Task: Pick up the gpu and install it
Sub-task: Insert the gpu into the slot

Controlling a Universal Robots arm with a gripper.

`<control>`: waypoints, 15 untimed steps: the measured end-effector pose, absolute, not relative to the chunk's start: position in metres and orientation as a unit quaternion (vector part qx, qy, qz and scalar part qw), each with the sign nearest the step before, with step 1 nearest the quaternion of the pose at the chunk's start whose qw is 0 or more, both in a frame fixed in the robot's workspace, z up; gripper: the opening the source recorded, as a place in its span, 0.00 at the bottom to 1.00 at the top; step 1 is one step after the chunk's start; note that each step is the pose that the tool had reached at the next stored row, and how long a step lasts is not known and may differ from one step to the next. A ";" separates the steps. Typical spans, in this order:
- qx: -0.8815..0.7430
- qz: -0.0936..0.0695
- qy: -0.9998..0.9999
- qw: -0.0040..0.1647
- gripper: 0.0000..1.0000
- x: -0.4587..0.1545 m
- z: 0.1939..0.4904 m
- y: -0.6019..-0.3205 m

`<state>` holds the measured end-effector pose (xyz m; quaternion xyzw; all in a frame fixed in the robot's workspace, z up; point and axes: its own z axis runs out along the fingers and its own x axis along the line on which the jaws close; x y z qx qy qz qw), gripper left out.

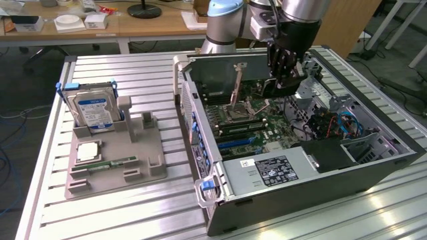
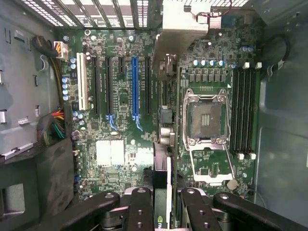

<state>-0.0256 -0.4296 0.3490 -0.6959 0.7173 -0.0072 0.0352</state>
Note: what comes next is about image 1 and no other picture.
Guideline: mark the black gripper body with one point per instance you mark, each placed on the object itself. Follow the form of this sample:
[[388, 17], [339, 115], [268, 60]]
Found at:
[[297, 37]]

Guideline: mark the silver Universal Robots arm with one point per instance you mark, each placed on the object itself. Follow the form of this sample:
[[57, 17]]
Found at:
[[227, 22]]

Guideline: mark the wooden cabinet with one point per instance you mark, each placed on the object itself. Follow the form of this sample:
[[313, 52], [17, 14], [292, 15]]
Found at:
[[347, 25]]

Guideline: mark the metal socket cover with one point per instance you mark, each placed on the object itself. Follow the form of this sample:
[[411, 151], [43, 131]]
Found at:
[[237, 85]]

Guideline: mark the black power adapter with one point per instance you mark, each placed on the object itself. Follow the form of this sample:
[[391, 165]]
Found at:
[[368, 55]]

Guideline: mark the CPU socket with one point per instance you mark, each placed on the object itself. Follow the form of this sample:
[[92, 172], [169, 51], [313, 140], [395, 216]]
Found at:
[[240, 111]]

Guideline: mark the green motherboard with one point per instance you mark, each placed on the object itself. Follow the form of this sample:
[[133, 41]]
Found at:
[[269, 130]]

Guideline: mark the black installed RAM stick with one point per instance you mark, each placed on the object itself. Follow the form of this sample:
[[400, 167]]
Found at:
[[241, 126]]

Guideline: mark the stack of white papers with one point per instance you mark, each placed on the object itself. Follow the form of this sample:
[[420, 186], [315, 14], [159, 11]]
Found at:
[[193, 22]]

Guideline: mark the brown cardboard box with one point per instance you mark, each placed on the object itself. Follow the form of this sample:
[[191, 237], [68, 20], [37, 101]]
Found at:
[[200, 10]]

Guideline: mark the blue expansion slot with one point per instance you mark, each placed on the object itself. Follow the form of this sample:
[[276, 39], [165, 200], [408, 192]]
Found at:
[[233, 143]]

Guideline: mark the black plastic shroud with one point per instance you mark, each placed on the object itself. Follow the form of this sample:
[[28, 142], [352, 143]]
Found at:
[[328, 155]]

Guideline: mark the metal disk bay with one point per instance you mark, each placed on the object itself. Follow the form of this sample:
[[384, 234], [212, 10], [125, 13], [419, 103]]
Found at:
[[367, 147]]

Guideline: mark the grey power supply unit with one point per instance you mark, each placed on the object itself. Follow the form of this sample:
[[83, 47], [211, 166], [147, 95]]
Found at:
[[267, 172]]

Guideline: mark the wooden desk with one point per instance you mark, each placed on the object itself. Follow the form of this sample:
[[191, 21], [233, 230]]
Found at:
[[140, 27]]

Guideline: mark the black round lamp base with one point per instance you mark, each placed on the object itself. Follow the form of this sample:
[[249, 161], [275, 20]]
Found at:
[[144, 11]]

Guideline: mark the open black PC case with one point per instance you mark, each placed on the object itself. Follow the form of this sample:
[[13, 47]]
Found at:
[[300, 200]]

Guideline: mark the blue case latch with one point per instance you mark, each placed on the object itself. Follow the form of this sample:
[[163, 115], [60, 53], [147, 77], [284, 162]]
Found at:
[[205, 186]]

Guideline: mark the red packet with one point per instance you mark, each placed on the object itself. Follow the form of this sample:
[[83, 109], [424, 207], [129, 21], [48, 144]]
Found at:
[[109, 11]]

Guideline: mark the grey parts rack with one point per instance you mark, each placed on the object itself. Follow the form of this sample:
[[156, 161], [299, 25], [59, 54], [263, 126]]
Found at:
[[140, 155]]

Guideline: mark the small white labelled box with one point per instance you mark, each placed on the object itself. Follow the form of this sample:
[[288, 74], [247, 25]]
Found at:
[[96, 22]]

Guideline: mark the white round-hole box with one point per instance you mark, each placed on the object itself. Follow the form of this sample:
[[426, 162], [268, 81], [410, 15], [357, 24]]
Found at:
[[69, 23]]

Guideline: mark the green RAM stick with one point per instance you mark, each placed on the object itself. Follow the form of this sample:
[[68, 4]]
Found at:
[[107, 163]]

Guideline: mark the silver CPU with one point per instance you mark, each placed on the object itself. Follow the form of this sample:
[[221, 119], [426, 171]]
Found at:
[[88, 152]]

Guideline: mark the grey cup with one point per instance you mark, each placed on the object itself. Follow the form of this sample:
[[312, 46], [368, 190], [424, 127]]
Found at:
[[48, 3]]

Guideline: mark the white box with black label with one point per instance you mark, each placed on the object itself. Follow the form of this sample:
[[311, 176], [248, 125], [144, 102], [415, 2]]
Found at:
[[28, 23]]

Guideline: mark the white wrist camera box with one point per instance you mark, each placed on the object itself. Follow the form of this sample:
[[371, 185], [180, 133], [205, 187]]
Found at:
[[260, 25]]

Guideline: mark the white table frame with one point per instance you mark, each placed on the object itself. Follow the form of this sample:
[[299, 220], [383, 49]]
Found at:
[[403, 20]]

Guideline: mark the hard disk with blue bracket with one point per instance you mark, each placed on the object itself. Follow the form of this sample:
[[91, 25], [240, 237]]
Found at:
[[91, 107]]

